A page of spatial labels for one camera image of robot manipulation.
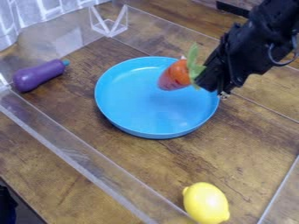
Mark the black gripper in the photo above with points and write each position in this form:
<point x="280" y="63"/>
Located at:
<point x="250" y="50"/>

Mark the orange toy carrot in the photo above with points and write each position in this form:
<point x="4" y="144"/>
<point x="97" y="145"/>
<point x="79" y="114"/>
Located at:
<point x="182" y="72"/>

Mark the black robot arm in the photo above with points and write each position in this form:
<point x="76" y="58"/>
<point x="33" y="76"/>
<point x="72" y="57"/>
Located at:
<point x="279" y="13"/>

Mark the blue round plate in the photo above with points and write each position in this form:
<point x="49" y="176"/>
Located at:
<point x="143" y="110"/>

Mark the yellow toy lemon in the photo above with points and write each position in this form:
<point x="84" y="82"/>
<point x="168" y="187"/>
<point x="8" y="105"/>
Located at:
<point x="206" y="203"/>

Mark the purple toy eggplant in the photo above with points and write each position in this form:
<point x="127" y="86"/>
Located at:
<point x="31" y="77"/>

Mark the white grid curtain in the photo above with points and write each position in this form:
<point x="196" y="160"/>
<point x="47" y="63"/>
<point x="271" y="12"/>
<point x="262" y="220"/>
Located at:
<point x="21" y="13"/>

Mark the clear acrylic enclosure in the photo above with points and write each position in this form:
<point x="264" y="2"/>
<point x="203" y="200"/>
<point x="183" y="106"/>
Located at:
<point x="84" y="173"/>

